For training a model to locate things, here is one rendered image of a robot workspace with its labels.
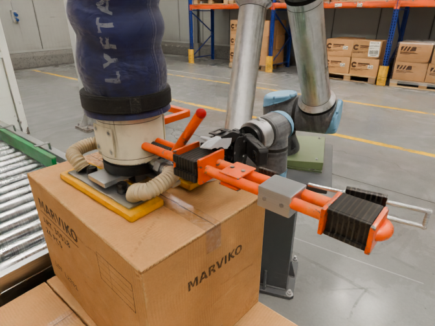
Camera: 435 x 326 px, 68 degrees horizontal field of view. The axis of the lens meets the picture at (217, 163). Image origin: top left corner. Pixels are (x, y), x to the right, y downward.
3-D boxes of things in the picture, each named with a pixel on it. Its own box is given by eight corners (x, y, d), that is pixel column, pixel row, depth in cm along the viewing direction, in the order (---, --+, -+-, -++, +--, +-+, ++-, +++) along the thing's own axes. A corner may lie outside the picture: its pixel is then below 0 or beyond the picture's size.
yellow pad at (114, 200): (60, 178, 94) (56, 163, 92) (91, 167, 101) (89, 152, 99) (131, 224, 74) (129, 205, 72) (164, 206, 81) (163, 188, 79)
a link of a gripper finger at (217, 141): (185, 143, 73) (211, 144, 80) (204, 150, 70) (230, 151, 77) (188, 130, 72) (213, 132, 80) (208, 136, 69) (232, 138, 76)
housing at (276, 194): (255, 206, 62) (256, 185, 60) (274, 192, 67) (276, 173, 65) (287, 220, 58) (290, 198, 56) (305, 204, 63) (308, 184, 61)
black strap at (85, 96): (65, 103, 83) (61, 88, 81) (138, 88, 99) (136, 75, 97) (115, 121, 70) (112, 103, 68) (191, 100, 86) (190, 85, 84)
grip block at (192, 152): (171, 174, 74) (169, 151, 72) (200, 161, 81) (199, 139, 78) (197, 186, 69) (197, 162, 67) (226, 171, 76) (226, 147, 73)
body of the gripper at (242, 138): (207, 160, 84) (235, 146, 92) (233, 169, 79) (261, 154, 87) (206, 132, 80) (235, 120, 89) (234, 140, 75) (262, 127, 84)
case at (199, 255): (54, 273, 114) (26, 173, 98) (147, 224, 141) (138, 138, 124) (157, 400, 77) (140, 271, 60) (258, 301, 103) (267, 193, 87)
